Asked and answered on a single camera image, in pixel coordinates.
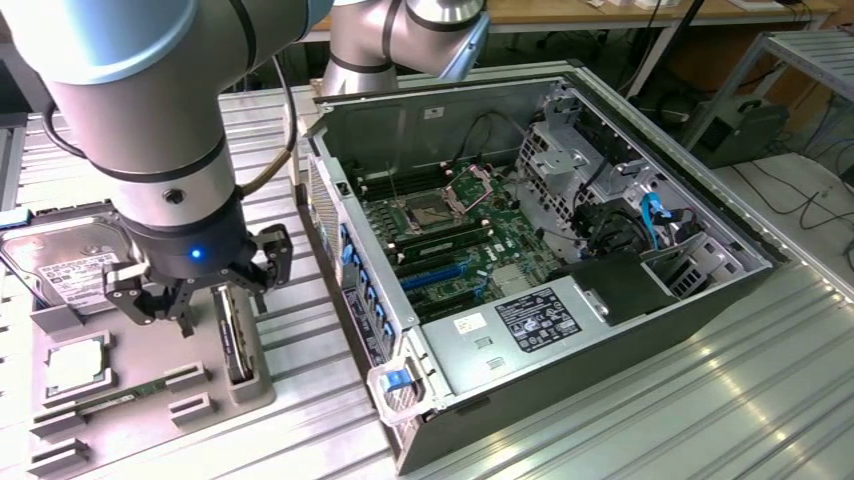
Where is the grey parts rack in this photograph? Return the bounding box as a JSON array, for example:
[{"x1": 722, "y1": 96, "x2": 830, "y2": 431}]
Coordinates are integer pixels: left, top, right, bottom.
[{"x1": 22, "y1": 279, "x2": 279, "y2": 479}]

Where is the metal socket cover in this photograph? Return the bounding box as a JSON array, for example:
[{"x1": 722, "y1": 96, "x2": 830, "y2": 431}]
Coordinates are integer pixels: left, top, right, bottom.
[{"x1": 443, "y1": 164, "x2": 499, "y2": 211}]

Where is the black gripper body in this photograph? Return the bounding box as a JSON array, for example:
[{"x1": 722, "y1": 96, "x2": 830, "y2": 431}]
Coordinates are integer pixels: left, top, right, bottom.
[{"x1": 117, "y1": 188, "x2": 252, "y2": 322}]

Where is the graphics card with metal bracket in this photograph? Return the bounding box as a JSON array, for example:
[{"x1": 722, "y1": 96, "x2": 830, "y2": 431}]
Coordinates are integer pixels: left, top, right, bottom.
[{"x1": 210, "y1": 284, "x2": 258, "y2": 386}]

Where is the open black PC case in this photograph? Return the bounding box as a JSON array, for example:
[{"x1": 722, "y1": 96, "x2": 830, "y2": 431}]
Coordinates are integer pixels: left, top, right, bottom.
[{"x1": 291, "y1": 59, "x2": 792, "y2": 476}]

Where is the perforated metal disk bay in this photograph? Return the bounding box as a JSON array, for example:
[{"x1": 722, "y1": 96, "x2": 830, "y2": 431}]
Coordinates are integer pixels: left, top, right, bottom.
[{"x1": 516, "y1": 119, "x2": 601, "y2": 261}]

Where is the green motherboard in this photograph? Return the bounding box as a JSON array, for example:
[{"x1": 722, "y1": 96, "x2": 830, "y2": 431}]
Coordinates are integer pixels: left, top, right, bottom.
[{"x1": 356, "y1": 159, "x2": 575, "y2": 321}]

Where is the black wire bundle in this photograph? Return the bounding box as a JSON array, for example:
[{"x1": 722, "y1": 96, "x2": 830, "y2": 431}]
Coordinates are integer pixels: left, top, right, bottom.
[{"x1": 572, "y1": 202, "x2": 652, "y2": 261}]

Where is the black box device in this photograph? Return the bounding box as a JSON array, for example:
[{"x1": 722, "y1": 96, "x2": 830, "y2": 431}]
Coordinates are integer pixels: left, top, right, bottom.
[{"x1": 706, "y1": 97, "x2": 792, "y2": 169}]

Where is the blue expansion slot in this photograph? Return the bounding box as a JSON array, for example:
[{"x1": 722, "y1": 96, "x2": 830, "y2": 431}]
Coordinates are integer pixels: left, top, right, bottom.
[{"x1": 397, "y1": 262, "x2": 469, "y2": 292}]

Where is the silver power supply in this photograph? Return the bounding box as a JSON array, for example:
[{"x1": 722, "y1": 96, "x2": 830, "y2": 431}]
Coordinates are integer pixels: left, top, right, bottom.
[{"x1": 419, "y1": 277, "x2": 612, "y2": 396}]

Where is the grey metal slat table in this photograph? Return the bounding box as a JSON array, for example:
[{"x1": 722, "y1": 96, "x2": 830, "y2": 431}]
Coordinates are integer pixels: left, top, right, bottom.
[{"x1": 679, "y1": 29, "x2": 854, "y2": 151}]

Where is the blue disk wire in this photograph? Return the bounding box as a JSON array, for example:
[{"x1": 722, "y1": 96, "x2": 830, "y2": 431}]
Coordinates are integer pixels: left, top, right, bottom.
[{"x1": 637, "y1": 192, "x2": 672, "y2": 251}]

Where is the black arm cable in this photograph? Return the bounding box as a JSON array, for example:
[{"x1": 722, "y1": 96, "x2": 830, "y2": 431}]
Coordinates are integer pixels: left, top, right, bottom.
[{"x1": 40, "y1": 47, "x2": 299, "y2": 199}]

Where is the black plastic shroud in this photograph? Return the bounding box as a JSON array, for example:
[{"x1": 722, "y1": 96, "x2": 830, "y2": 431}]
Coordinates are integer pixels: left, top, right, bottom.
[{"x1": 545, "y1": 249, "x2": 679, "y2": 329}]

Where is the installed green RAM stick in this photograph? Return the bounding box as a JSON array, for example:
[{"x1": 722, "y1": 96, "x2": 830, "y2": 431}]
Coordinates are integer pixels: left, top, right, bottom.
[{"x1": 396, "y1": 227, "x2": 495, "y2": 261}]

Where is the wooden desk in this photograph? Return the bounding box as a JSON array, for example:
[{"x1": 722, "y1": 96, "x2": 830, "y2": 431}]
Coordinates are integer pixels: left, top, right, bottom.
[{"x1": 485, "y1": 0, "x2": 835, "y2": 31}]

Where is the silver CPU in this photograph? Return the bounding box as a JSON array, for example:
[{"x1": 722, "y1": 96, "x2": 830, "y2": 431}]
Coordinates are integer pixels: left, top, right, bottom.
[{"x1": 44, "y1": 344, "x2": 108, "y2": 391}]

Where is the hard disk with blue bracket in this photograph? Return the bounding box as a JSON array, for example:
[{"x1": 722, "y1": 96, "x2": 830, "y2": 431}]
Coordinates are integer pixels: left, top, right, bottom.
[{"x1": 0, "y1": 198, "x2": 145, "y2": 316}]

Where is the CPU socket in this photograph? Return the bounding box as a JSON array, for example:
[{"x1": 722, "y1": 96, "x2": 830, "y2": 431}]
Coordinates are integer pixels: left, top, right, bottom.
[{"x1": 392, "y1": 194, "x2": 461, "y2": 235}]

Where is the silver disk bay tray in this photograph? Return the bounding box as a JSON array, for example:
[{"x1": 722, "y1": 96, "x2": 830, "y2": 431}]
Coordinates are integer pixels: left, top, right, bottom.
[{"x1": 639, "y1": 232, "x2": 766, "y2": 301}]

